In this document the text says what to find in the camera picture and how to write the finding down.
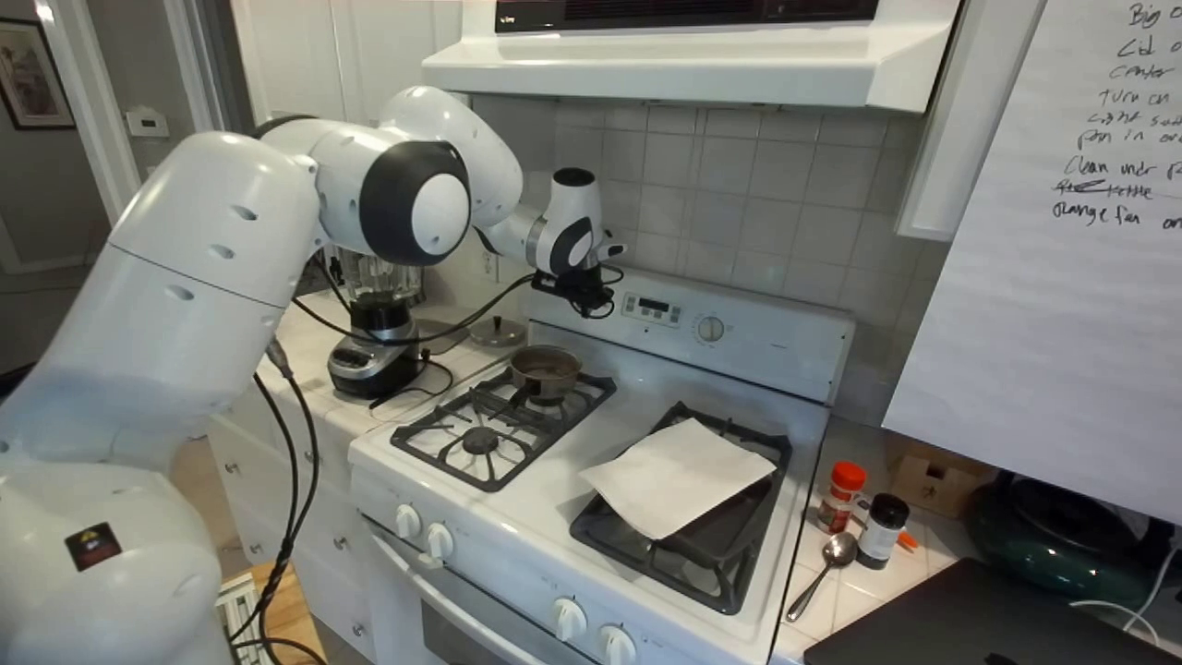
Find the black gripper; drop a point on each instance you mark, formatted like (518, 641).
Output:
(569, 286)

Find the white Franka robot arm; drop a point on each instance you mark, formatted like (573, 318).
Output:
(186, 346)

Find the white gas stove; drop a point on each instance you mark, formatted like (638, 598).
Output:
(530, 530)

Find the white stove knob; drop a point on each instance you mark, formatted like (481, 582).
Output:
(407, 517)
(614, 645)
(437, 540)
(567, 615)

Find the small metal saucepan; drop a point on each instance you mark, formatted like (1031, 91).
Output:
(546, 371)

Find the small round metal lid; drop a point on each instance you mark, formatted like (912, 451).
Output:
(499, 330)

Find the round dark burner cap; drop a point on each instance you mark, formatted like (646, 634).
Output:
(481, 439)

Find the white range hood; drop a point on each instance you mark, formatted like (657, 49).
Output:
(689, 67)

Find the black base glass blender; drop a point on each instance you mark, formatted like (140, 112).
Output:
(370, 354)

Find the black microwave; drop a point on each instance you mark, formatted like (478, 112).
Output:
(684, 11)

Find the red lid spice jar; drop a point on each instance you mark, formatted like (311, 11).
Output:
(843, 501)

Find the metal spoon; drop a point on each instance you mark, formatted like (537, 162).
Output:
(835, 551)

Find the white kitchen counter cabinet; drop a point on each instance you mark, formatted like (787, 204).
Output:
(318, 492)

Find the black lid white jar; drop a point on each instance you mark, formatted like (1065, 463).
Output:
(879, 530)

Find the white handwritten paper board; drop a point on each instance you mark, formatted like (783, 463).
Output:
(1047, 309)

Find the white power strip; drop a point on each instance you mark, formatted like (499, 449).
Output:
(242, 630)

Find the dark green pot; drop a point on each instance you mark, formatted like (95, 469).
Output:
(1057, 549)

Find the white wall thermostat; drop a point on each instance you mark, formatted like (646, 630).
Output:
(148, 121)

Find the dark framed wall picture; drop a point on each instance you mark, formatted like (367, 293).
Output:
(32, 73)

